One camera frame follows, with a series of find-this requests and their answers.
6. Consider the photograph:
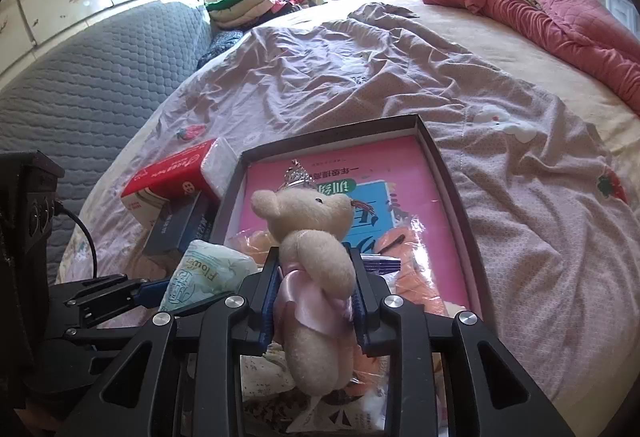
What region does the dark blue box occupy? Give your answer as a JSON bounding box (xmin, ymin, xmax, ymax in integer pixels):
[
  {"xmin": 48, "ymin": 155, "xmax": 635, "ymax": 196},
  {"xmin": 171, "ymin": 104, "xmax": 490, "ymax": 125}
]
[{"xmin": 144, "ymin": 192, "xmax": 221, "ymax": 255}]

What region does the beige bed sheet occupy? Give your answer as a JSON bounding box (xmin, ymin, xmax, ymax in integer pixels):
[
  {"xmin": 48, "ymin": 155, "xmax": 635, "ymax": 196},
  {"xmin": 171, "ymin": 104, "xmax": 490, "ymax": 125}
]
[{"xmin": 55, "ymin": 0, "xmax": 640, "ymax": 298}]

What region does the purple printed quilt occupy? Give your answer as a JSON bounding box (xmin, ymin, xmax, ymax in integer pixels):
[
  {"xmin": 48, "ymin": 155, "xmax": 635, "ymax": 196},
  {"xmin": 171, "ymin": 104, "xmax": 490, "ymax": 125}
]
[{"xmin": 55, "ymin": 2, "xmax": 640, "ymax": 423}]

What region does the grey quilted headboard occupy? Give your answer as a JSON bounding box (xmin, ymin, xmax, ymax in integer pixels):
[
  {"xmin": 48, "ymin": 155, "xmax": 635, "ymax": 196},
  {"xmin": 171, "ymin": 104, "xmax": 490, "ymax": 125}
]
[{"xmin": 0, "ymin": 0, "xmax": 213, "ymax": 268}]

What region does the green tissue pack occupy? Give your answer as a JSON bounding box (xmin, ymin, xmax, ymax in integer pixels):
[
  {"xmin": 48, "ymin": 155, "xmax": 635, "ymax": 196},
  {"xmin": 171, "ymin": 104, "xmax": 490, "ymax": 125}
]
[{"xmin": 159, "ymin": 239, "xmax": 261, "ymax": 313}]

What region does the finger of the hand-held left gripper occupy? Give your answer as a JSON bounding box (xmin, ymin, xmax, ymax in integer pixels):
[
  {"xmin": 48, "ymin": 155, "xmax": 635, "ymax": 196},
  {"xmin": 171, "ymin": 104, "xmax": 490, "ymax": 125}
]
[{"xmin": 62, "ymin": 274, "xmax": 171, "ymax": 319}]

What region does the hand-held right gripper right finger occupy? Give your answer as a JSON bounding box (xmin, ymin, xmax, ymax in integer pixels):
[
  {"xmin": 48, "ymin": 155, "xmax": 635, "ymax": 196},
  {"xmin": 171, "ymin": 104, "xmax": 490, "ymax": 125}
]
[{"xmin": 350, "ymin": 252, "xmax": 576, "ymax": 437}]

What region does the cartoon face printed bag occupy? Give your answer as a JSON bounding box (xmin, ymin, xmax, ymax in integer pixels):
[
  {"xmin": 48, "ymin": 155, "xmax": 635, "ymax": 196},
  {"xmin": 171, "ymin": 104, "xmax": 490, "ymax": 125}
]
[{"xmin": 290, "ymin": 384, "xmax": 390, "ymax": 435}]

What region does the dark patterned cloth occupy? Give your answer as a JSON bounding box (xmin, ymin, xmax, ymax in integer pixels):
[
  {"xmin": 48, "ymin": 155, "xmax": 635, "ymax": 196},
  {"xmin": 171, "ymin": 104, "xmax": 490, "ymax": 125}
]
[{"xmin": 197, "ymin": 29, "xmax": 246, "ymax": 70}]

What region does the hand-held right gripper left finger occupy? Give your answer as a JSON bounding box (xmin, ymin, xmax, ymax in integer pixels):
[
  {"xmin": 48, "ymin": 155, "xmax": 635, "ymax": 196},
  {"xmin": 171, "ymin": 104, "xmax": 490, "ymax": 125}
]
[{"xmin": 57, "ymin": 244, "xmax": 283, "ymax": 437}]

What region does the black cable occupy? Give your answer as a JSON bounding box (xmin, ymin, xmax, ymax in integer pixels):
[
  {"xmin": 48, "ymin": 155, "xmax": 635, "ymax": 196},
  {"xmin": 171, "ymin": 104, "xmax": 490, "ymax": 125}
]
[{"xmin": 54, "ymin": 202, "xmax": 99, "ymax": 280}]

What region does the red white tissue box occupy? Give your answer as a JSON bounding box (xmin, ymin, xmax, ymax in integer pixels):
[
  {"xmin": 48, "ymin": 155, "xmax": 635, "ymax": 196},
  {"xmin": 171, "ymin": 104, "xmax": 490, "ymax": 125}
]
[{"xmin": 120, "ymin": 137, "xmax": 238, "ymax": 228}]

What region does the white cabinet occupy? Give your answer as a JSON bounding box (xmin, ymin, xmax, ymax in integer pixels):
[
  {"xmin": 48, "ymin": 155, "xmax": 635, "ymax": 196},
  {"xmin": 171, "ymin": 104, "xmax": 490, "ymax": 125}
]
[{"xmin": 602, "ymin": 0, "xmax": 640, "ymax": 32}]

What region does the pink dress plush bear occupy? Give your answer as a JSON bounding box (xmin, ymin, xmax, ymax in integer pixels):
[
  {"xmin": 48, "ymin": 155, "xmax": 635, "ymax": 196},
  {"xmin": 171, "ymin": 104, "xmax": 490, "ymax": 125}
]
[{"xmin": 250, "ymin": 187, "xmax": 358, "ymax": 398}]

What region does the small silver tiara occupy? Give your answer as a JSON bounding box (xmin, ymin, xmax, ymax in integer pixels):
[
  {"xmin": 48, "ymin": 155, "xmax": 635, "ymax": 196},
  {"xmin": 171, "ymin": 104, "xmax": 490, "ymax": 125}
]
[{"xmin": 282, "ymin": 158, "xmax": 313, "ymax": 190}]

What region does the pink picture book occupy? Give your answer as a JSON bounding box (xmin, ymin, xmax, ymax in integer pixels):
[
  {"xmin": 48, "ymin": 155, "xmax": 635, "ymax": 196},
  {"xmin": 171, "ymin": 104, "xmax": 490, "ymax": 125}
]
[{"xmin": 235, "ymin": 134, "xmax": 473, "ymax": 313}]

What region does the pink quilt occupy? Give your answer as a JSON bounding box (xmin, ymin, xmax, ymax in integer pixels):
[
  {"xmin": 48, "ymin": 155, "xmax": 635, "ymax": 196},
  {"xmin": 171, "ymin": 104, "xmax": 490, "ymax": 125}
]
[{"xmin": 419, "ymin": 0, "xmax": 640, "ymax": 115}]

